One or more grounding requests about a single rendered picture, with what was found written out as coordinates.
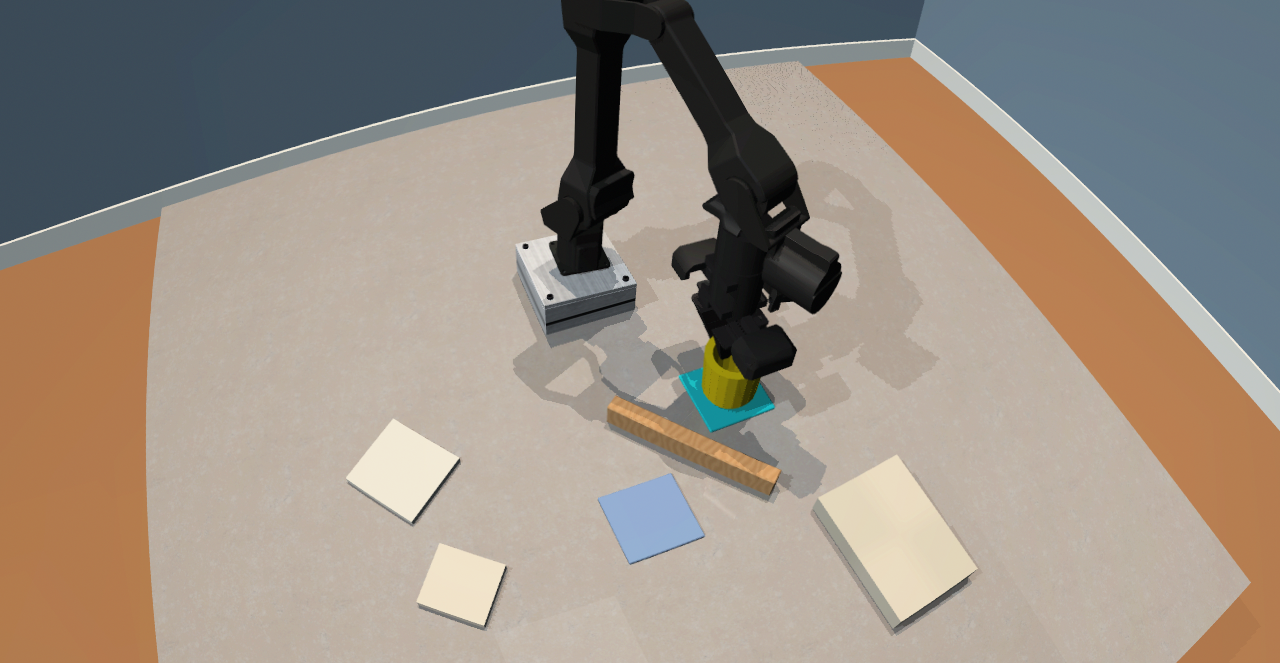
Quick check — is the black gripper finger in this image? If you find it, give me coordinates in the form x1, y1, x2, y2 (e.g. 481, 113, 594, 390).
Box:
712, 325, 733, 360
692, 293, 727, 337

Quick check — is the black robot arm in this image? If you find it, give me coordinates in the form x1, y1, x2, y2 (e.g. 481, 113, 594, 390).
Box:
540, 0, 842, 315

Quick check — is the cream rectangular block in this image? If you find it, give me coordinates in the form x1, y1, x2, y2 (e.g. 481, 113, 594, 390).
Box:
813, 454, 978, 628

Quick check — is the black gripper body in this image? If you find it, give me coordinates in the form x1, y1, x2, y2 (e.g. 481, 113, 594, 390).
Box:
671, 238, 797, 380

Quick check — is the long wooden beam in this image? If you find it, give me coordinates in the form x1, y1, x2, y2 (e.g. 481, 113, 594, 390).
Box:
607, 395, 781, 495

